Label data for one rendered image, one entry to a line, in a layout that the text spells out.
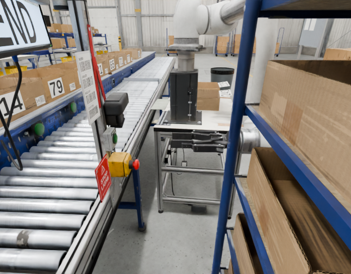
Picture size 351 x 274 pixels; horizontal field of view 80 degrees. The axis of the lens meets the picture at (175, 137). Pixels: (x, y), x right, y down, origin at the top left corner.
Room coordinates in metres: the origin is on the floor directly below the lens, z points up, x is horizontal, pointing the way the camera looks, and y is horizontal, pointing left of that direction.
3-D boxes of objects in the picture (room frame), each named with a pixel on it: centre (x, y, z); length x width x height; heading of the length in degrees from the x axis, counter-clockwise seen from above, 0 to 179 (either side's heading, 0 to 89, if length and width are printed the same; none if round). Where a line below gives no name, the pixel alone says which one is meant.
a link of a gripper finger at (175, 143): (0.63, -0.02, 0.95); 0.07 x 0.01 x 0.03; 87
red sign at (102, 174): (0.60, 0.24, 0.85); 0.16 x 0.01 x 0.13; 177
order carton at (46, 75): (1.50, 0.95, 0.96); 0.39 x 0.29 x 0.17; 177
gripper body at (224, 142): (0.65, -0.18, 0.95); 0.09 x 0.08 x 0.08; 87
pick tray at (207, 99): (1.72, -0.17, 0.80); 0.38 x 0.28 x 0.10; 81
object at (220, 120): (1.69, -0.20, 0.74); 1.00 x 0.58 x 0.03; 173
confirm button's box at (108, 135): (0.67, 0.23, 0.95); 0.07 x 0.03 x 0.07; 177
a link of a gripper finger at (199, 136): (0.68, -0.11, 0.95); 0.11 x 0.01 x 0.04; 71
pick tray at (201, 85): (2.04, -0.23, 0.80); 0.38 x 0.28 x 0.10; 85
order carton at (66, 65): (1.89, 0.93, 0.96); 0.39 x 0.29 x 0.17; 177
